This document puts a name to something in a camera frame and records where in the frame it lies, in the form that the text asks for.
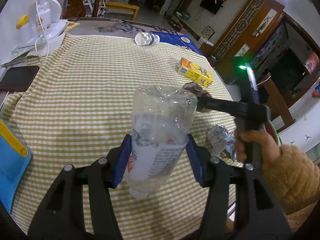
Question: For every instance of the paper cup with pattern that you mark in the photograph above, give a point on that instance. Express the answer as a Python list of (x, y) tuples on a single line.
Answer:
[(146, 39)]

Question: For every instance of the yellow lemon tea carton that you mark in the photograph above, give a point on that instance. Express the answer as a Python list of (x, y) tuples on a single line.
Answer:
[(194, 72)]

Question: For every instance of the green striped table cloth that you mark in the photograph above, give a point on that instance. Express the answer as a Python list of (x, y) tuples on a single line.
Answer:
[(79, 107)]

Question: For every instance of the fuzzy brown right sleeve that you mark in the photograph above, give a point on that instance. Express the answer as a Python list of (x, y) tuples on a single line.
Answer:
[(293, 178)]

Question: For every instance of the white magazine rack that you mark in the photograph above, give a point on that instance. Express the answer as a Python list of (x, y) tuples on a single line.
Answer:
[(89, 6)]

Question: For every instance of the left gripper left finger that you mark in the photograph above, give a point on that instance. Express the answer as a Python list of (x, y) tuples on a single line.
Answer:
[(61, 213)]

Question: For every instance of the blue book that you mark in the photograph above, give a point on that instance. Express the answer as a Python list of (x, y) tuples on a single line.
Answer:
[(180, 40)]

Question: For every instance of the right hand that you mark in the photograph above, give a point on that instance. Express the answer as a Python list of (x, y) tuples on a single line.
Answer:
[(260, 147)]

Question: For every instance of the yellow wooden bench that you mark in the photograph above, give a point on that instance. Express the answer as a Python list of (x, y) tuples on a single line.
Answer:
[(124, 7)]

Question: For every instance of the black phone on table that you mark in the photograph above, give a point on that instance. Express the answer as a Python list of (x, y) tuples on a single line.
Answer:
[(18, 79)]

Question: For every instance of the blue yellow toy tablet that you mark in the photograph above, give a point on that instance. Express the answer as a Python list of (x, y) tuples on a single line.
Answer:
[(14, 160)]

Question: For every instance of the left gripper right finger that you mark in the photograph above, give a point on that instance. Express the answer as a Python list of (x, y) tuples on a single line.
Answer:
[(258, 215)]

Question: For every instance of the red green trash bin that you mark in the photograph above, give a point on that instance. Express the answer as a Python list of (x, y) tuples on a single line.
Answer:
[(272, 132)]

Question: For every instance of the clear plastic bottle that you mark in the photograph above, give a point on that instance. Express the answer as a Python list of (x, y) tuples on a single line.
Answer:
[(161, 120)]

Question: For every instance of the printed paper ball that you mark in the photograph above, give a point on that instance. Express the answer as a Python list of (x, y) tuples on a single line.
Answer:
[(199, 91)]

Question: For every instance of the wall mounted television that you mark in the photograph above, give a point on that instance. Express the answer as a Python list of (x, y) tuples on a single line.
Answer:
[(212, 6)]

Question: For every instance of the wooden chair right side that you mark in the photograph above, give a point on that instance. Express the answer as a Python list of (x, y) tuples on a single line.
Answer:
[(276, 103)]

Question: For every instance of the tv cabinet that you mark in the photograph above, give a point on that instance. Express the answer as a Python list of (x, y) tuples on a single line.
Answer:
[(188, 28)]

